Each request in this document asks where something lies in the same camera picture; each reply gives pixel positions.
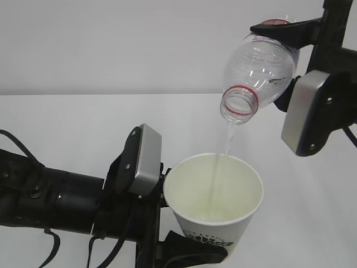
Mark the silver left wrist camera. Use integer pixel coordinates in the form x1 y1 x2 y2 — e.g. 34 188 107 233
129 123 162 197

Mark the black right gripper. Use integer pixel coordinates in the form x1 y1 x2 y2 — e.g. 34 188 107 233
250 1 356 157

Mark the white paper coffee cup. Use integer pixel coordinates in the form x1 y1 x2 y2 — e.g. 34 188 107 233
163 153 264 253

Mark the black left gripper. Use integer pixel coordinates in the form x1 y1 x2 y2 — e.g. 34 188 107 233
92 126 228 268

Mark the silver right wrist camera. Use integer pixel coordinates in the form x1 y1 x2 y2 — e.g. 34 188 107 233
281 70 330 156

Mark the clear plastic water bottle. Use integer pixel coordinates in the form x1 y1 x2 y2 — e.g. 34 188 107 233
220 32 300 125

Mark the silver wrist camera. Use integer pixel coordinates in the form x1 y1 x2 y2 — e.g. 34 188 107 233
281 70 330 156
129 123 162 197

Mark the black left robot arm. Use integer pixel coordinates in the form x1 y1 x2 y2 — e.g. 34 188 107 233
1 124 228 267

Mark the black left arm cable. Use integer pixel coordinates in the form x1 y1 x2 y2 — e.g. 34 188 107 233
0 130 132 268

